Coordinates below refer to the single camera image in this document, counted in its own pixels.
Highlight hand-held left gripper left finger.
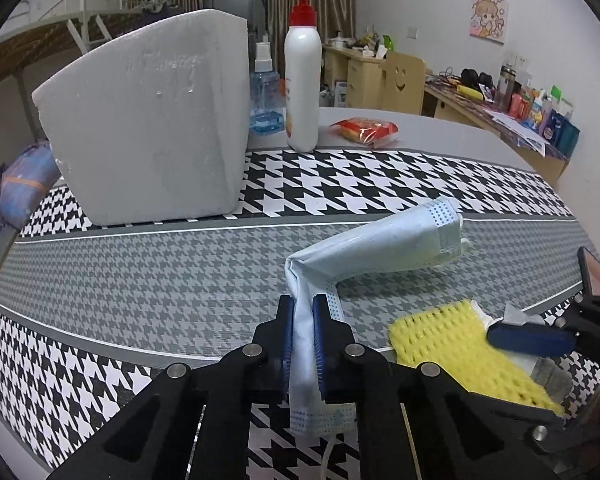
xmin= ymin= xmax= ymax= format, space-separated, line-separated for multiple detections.
xmin=45 ymin=294 xmax=297 ymax=480

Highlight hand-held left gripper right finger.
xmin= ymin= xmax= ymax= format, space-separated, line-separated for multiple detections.
xmin=312 ymin=294 xmax=567 ymax=480

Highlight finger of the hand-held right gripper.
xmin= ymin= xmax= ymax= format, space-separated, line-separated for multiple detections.
xmin=486 ymin=322 xmax=578 ymax=357

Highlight white tissue paper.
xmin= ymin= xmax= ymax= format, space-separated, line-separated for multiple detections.
xmin=472 ymin=300 xmax=547 ymax=332

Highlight yellow foam net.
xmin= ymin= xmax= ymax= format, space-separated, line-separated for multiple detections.
xmin=387 ymin=299 xmax=566 ymax=417

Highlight blue face mask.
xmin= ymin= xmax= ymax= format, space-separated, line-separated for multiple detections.
xmin=285 ymin=197 xmax=474 ymax=439

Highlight white foam box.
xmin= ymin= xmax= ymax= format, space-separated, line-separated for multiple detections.
xmin=31 ymin=8 xmax=250 ymax=226

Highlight grey cloth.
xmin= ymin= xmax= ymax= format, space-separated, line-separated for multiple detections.
xmin=530 ymin=357 xmax=574 ymax=402

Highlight smartphone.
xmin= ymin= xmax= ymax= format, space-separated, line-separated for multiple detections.
xmin=577 ymin=246 xmax=600 ymax=302

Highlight houndstooth tablecloth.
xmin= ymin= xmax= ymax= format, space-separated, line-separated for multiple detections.
xmin=0 ymin=107 xmax=600 ymax=480

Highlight printed paper sheets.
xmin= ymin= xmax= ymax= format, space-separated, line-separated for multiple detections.
xmin=489 ymin=109 xmax=549 ymax=154

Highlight row of toiletry bottles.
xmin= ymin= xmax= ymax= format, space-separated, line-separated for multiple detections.
xmin=497 ymin=62 xmax=581 ymax=157

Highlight red snack packet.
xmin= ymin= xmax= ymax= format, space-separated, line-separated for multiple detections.
xmin=328 ymin=116 xmax=400 ymax=150

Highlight wooden desk with printed cover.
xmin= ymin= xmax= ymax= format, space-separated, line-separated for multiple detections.
xmin=422 ymin=76 xmax=572 ymax=187

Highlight blue spray bottle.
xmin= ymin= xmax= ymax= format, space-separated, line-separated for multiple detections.
xmin=249 ymin=41 xmax=286 ymax=137

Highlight yellow desk item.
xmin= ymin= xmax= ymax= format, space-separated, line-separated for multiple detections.
xmin=454 ymin=84 xmax=484 ymax=104

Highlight white pump lotion bottle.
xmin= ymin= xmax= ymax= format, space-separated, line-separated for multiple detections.
xmin=279 ymin=0 xmax=322 ymax=153

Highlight black headphones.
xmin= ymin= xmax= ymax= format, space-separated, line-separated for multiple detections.
xmin=459 ymin=67 xmax=496 ymax=89

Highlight wooden smiley chair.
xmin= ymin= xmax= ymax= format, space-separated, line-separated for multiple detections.
xmin=380 ymin=50 xmax=426 ymax=116

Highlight wooden desk with drawers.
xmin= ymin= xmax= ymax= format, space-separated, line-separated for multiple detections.
xmin=322 ymin=42 xmax=387 ymax=109

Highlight blue plaid quilt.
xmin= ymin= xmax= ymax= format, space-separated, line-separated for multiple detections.
xmin=0 ymin=140 xmax=62 ymax=239

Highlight white metal bunk bed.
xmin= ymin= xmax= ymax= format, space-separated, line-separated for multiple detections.
xmin=0 ymin=0 xmax=127 ymax=136

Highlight cartoon wall poster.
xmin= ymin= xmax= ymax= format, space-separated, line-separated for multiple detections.
xmin=469 ymin=0 xmax=510 ymax=41

